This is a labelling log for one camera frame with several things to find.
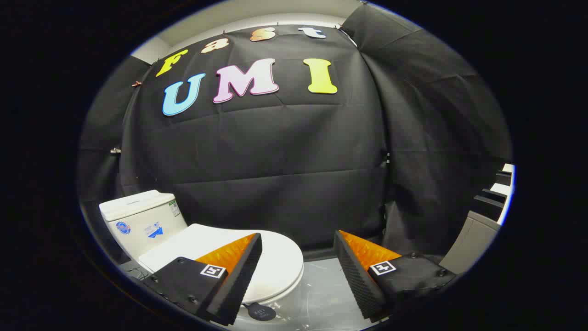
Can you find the grey cabinet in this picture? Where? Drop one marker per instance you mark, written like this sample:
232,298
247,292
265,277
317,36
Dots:
471,241

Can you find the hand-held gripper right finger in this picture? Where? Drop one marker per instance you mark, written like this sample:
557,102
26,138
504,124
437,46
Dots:
356,276

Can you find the black backdrop cloth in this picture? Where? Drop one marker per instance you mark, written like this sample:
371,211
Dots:
285,156

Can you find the white toilet with tank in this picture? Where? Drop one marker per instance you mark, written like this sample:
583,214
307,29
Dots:
138,220

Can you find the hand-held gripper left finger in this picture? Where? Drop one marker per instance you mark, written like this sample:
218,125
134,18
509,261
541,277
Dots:
239,276

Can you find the round black hang tag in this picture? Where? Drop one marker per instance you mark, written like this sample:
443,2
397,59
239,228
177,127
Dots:
262,312

